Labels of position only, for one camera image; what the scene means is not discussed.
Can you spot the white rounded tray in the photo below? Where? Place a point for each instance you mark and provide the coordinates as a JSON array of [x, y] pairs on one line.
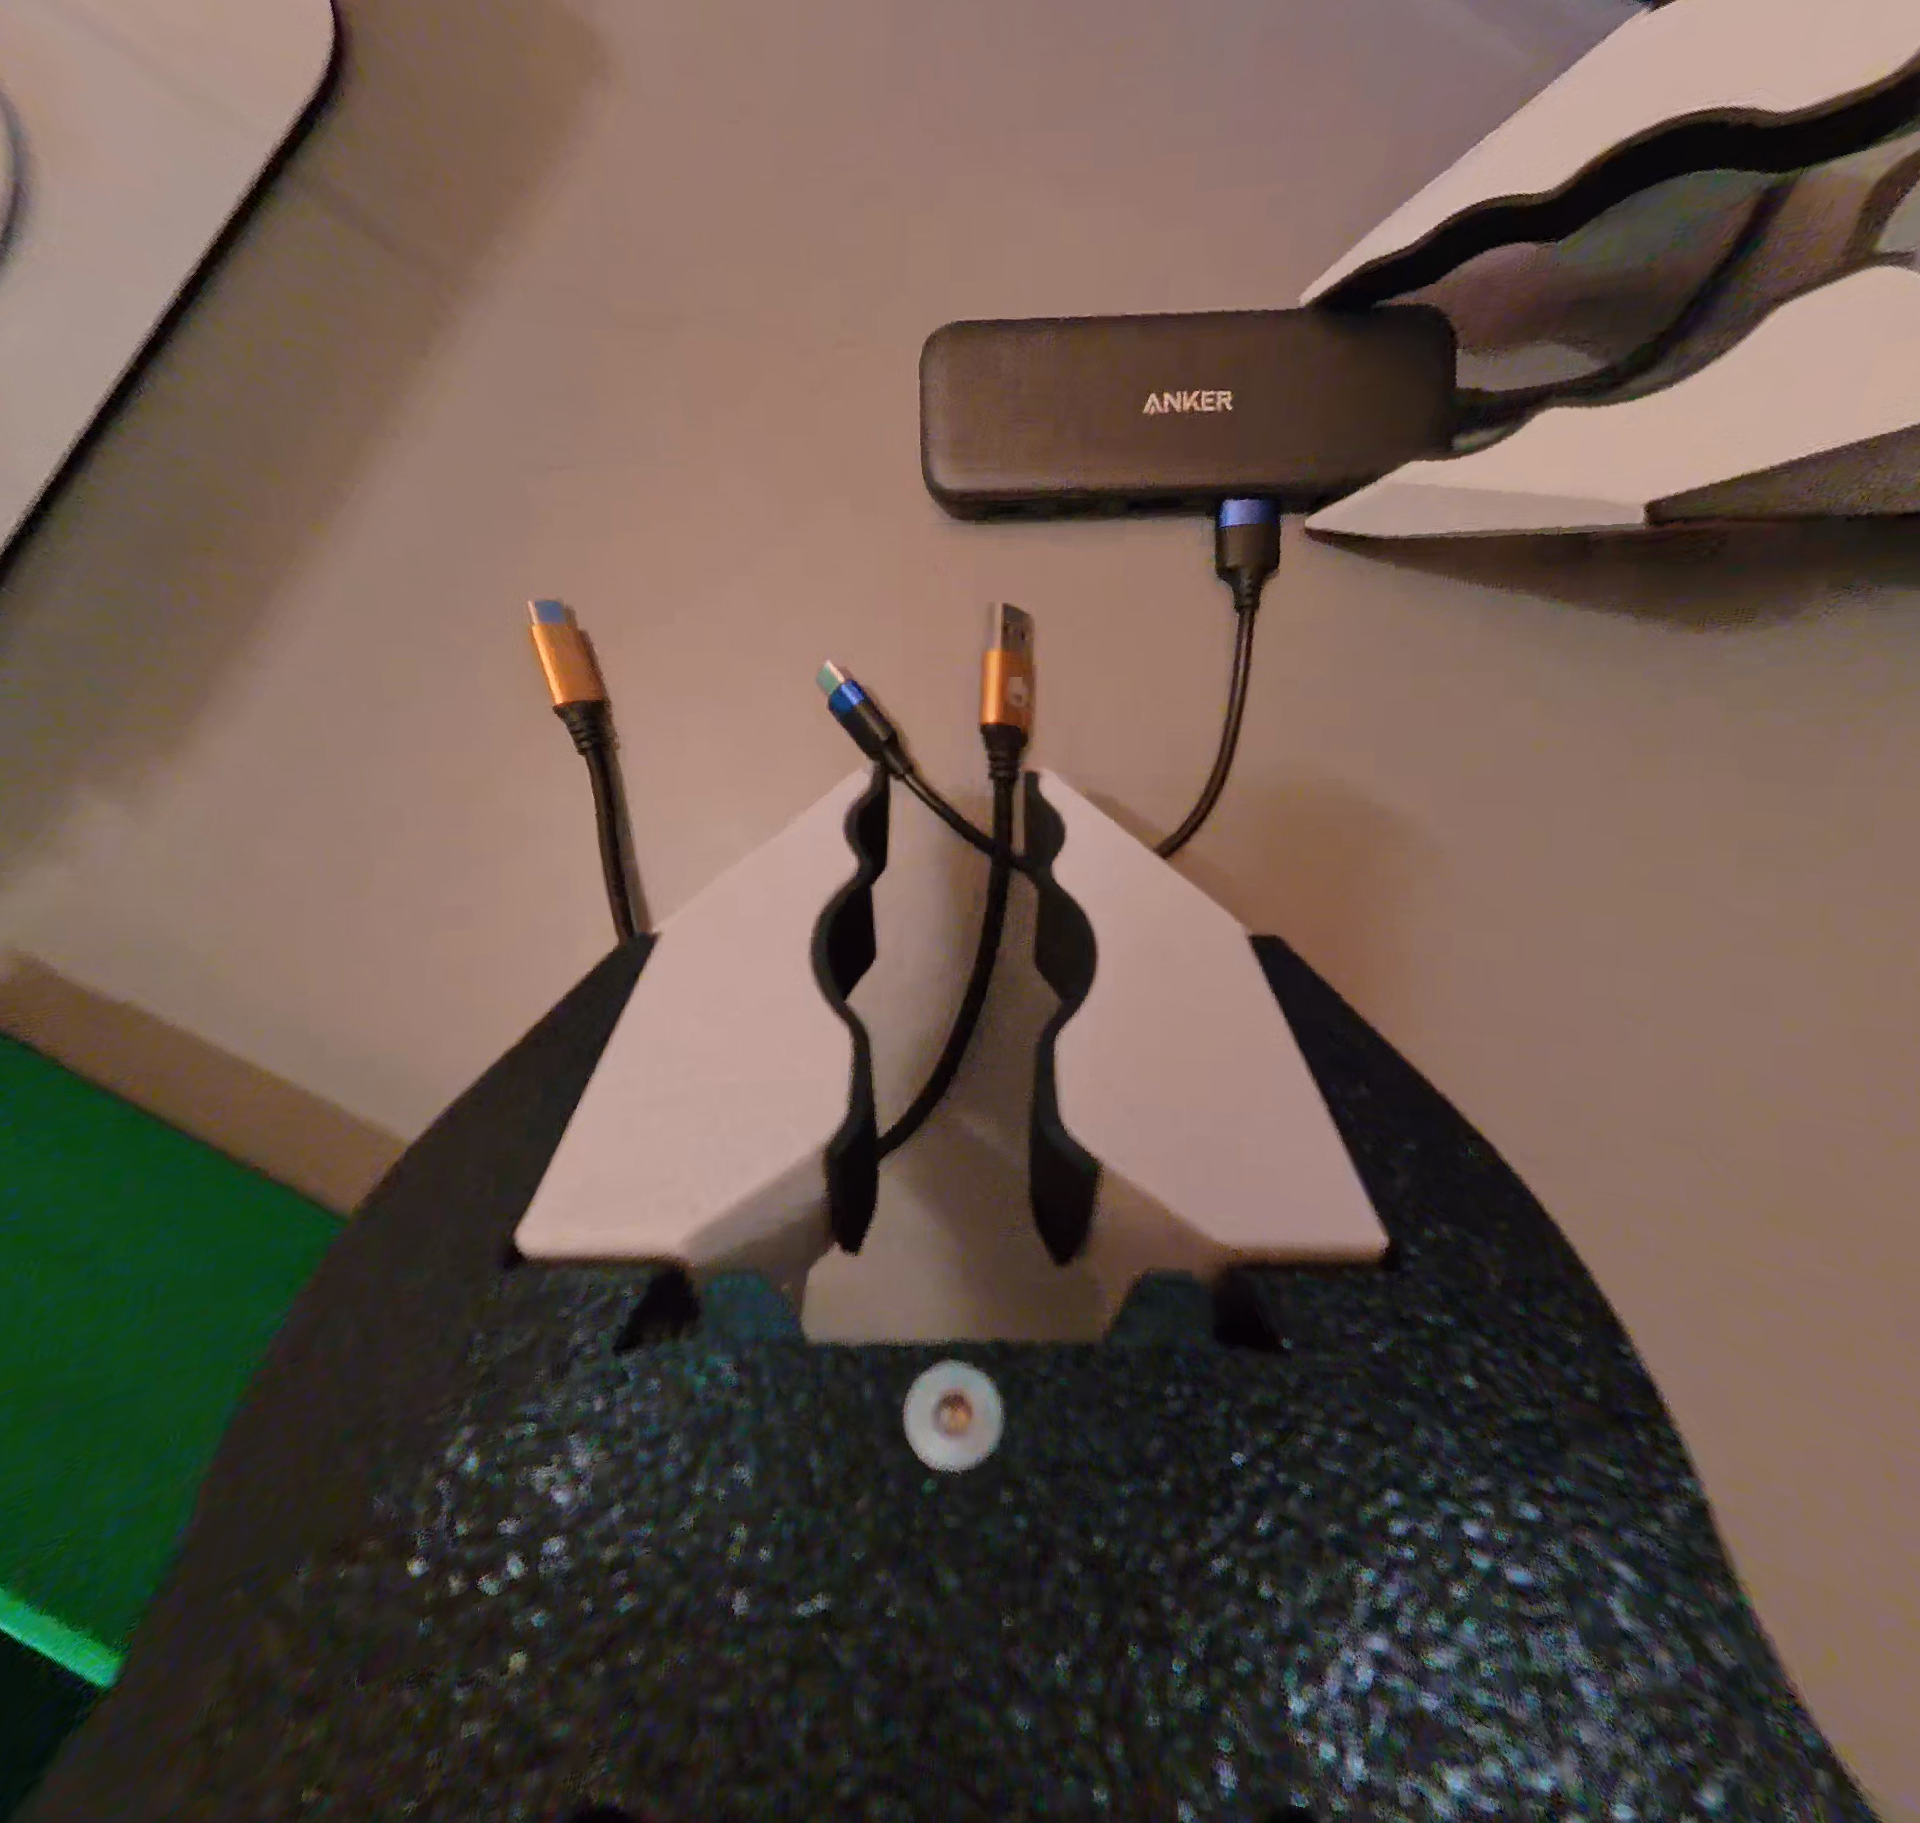
[[135, 130]]

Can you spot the green plastic bin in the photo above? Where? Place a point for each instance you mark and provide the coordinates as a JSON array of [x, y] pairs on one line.
[[122, 1330]]

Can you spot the black usb hub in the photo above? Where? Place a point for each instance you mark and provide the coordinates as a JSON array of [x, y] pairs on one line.
[[1080, 415]]

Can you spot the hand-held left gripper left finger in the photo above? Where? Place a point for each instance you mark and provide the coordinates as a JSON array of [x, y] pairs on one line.
[[677, 1090]]

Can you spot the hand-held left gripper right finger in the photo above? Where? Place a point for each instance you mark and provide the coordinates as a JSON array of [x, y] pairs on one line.
[[1215, 1090]]

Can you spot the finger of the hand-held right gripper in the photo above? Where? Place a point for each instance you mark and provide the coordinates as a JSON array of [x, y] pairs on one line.
[[1740, 415], [1695, 85]]

